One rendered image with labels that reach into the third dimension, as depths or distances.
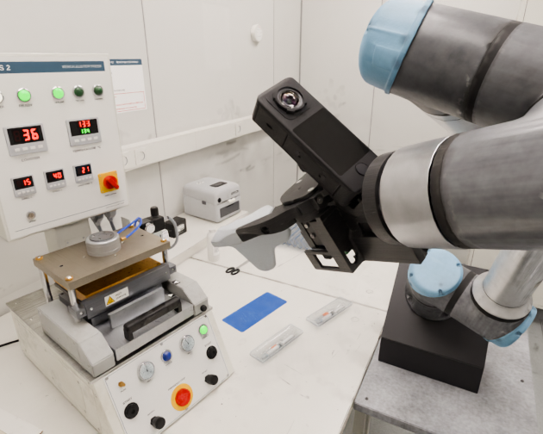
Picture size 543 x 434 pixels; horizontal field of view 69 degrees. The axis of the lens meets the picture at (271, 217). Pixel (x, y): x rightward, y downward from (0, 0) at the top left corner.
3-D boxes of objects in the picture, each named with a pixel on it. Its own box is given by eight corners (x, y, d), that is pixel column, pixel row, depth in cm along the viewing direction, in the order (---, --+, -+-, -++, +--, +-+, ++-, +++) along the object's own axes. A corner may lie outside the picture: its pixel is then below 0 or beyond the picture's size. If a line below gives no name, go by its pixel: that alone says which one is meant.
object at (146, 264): (54, 286, 101) (46, 252, 97) (131, 255, 117) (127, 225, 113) (89, 311, 91) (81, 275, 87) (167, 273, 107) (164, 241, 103)
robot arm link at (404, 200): (410, 176, 23) (471, 108, 27) (353, 184, 27) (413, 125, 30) (459, 273, 25) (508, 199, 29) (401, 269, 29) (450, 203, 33)
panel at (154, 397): (133, 455, 86) (102, 378, 85) (229, 375, 108) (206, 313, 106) (137, 457, 85) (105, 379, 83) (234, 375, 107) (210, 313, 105)
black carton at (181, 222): (164, 235, 183) (163, 222, 180) (177, 229, 190) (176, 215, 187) (174, 238, 180) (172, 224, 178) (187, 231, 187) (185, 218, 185)
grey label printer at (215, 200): (183, 214, 208) (180, 183, 201) (209, 203, 223) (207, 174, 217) (218, 225, 195) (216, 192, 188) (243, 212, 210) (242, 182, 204)
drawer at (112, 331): (56, 313, 104) (49, 288, 102) (129, 280, 120) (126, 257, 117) (117, 363, 87) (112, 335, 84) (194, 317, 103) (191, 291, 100)
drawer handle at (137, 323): (124, 337, 90) (121, 323, 88) (177, 307, 100) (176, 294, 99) (129, 342, 88) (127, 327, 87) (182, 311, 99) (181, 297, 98)
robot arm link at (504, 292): (463, 288, 100) (561, 97, 60) (524, 325, 93) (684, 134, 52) (439, 320, 95) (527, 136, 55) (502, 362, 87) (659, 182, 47)
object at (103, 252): (29, 282, 102) (17, 237, 98) (134, 242, 125) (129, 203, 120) (76, 318, 88) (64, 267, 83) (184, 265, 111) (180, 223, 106)
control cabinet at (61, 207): (9, 301, 110) (-64, 52, 86) (117, 258, 134) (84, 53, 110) (34, 325, 100) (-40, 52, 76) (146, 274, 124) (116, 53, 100)
